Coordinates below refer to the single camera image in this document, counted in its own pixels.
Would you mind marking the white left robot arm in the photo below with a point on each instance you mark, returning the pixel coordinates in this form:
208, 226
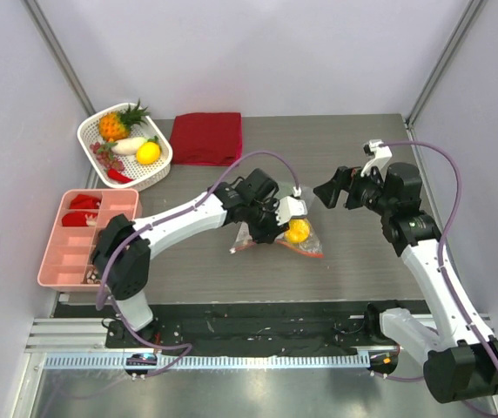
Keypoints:
125, 248

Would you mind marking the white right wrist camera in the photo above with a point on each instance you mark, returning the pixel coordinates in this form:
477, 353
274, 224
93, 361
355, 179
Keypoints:
379, 154

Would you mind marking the red chili pepper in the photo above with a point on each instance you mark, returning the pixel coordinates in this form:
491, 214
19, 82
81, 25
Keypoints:
117, 176

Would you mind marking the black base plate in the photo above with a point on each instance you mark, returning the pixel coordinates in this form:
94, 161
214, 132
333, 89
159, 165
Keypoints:
284, 329

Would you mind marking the white radish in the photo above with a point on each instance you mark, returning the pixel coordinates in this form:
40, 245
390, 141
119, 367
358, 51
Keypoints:
127, 146

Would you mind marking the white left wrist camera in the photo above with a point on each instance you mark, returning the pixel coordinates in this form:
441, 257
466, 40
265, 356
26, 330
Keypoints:
291, 207

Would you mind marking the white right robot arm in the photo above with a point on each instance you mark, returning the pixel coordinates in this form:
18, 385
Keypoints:
459, 359

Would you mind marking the clear zip bag orange zipper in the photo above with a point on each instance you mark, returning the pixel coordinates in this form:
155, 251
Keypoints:
312, 247

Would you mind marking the toy pineapple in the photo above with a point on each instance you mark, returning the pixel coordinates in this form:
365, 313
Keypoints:
117, 125

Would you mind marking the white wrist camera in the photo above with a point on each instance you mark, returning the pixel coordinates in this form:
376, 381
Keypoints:
291, 207
379, 154

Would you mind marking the white perforated basket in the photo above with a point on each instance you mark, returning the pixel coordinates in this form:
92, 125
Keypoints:
143, 176

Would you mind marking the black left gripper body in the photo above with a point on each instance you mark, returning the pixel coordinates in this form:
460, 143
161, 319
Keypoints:
262, 220

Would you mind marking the folded red cloth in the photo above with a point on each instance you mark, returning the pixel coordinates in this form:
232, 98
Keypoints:
207, 138

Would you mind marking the red cloth in organizer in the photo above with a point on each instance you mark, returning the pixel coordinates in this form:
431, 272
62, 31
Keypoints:
82, 211

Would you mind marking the pink divided organizer box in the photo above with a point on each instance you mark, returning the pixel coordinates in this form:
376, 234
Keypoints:
66, 265

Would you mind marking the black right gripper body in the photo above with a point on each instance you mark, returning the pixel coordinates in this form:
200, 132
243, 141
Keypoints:
349, 192

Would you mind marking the yellow mango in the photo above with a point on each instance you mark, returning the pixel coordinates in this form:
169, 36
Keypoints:
298, 232

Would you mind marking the red grape bunch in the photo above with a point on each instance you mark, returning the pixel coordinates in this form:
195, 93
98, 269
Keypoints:
106, 157

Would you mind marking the yellow lemon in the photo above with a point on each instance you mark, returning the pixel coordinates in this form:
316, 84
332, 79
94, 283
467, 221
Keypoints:
148, 153

